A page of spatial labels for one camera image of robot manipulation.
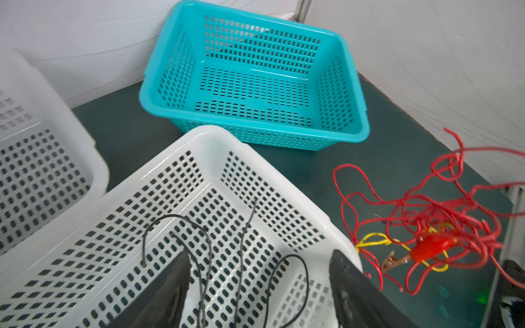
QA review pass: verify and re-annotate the red cable tangle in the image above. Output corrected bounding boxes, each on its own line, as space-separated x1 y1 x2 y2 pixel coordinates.
331 126 525 296

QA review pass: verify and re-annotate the teal plastic basket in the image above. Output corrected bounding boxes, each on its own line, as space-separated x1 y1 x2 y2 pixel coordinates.
139 1 371 151

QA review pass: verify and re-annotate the white plastic basket near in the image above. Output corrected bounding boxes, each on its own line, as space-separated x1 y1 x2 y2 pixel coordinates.
1 126 359 327

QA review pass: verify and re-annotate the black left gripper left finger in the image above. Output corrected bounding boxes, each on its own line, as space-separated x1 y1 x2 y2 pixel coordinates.
109 250 191 327

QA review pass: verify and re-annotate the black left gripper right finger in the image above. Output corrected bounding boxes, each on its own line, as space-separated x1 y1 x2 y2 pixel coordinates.
329 250 416 328

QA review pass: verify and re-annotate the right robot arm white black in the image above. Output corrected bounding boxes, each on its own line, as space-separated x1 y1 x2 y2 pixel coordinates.
481 217 524 327

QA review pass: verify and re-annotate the white plastic basket far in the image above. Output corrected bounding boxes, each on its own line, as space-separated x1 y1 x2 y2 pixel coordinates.
1 49 109 255

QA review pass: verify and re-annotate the yellow cable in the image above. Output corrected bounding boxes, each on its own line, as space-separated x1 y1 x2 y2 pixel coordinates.
354 221 456 273

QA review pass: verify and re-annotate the red alligator clip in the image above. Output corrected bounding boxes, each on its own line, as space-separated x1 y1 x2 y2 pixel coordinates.
381 234 457 273

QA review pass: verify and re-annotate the white plastic basket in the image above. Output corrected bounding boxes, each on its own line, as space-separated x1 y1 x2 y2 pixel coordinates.
1 49 109 255
1 126 359 327

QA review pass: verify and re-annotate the black cable in basket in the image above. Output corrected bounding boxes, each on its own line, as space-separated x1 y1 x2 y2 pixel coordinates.
140 196 310 328

